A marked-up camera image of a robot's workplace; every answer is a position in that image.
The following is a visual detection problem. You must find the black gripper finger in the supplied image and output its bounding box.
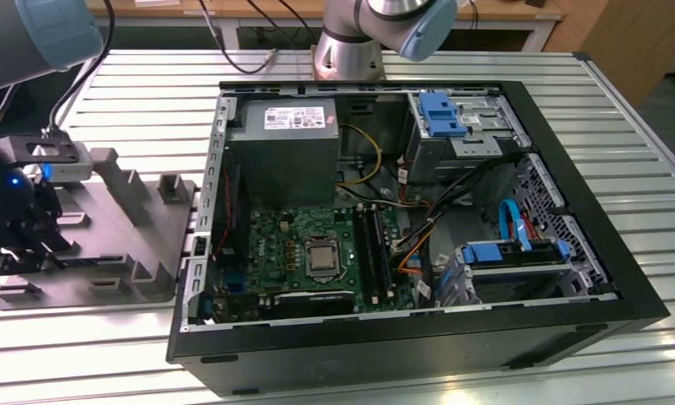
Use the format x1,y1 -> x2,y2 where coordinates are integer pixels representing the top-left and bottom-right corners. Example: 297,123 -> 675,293
0,246 -> 49,278
20,180 -> 73,272

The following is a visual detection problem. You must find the black RAM slot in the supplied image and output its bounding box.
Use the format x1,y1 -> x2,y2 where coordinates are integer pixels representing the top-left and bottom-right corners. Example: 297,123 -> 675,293
352,203 -> 378,304

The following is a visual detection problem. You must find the dark RAM stick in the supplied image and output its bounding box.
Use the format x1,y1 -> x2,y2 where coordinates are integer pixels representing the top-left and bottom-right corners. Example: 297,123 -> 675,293
369,206 -> 398,297

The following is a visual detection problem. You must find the grey parts rack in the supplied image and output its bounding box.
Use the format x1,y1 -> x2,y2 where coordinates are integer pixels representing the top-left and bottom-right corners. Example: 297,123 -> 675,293
0,147 -> 198,312

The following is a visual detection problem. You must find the green motherboard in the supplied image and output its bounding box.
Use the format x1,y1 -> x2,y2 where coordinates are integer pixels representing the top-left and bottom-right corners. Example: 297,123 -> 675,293
215,205 -> 428,321

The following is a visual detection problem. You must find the grey power supply unit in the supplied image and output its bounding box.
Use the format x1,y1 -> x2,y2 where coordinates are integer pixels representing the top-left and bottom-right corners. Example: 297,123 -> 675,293
226,99 -> 341,210

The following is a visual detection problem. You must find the black CPU socket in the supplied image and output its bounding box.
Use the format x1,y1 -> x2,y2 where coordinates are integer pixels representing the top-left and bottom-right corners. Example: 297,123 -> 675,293
299,236 -> 348,282

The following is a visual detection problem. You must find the silver CPU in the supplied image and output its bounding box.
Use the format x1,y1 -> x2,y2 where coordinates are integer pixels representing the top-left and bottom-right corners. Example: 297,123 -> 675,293
305,246 -> 338,271

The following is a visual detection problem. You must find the black graphics card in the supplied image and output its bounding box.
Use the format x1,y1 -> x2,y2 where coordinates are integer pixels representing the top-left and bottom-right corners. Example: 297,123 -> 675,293
271,290 -> 356,317

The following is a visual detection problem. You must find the black PC case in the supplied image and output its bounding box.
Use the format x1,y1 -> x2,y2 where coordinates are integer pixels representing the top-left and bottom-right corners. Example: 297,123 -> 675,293
165,79 -> 671,397

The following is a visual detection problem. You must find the blue drive latch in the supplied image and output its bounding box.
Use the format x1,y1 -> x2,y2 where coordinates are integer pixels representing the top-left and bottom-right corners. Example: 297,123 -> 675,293
418,91 -> 466,138

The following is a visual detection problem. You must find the metal disk bay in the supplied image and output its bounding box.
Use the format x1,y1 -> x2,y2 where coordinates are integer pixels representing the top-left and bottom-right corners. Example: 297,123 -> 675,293
437,248 -> 597,305

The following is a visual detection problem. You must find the metal drive cage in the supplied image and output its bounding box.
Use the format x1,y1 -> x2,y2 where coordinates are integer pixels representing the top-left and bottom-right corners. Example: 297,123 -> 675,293
406,90 -> 533,182

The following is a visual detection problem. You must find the hard disk in blue carrier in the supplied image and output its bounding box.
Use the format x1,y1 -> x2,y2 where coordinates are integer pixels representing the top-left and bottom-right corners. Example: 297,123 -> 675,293
454,239 -> 575,271

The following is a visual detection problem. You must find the wooden cabinet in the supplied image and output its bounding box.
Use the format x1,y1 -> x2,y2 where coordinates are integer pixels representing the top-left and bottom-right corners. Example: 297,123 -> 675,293
556,0 -> 675,106

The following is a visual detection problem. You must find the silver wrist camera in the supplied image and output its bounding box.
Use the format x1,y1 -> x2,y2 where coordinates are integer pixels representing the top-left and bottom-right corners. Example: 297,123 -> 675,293
0,133 -> 95,183

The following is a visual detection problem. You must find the thin red wire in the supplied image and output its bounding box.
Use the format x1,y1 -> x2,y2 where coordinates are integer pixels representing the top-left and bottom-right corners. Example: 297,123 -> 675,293
211,164 -> 242,257

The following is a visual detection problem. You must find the black camera cable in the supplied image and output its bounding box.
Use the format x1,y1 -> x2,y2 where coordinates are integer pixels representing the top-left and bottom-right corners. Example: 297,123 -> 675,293
42,0 -> 118,138

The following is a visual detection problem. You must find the loose cable with plug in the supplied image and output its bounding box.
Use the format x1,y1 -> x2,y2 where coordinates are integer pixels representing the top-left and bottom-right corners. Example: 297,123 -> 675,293
197,0 -> 279,73

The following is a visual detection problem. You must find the yellow wire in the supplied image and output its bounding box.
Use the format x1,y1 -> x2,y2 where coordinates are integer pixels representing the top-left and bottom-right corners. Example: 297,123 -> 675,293
336,122 -> 384,186

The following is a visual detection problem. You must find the orange wire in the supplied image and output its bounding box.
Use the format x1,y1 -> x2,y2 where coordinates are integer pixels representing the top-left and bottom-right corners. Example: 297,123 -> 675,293
397,248 -> 429,276

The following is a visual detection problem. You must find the black wire bundle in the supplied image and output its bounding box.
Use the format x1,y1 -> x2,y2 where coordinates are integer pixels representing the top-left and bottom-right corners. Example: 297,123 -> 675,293
396,154 -> 528,254

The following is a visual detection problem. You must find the blue flat wire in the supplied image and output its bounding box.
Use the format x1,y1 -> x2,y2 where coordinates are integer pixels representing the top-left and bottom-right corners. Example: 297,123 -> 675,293
497,197 -> 534,252

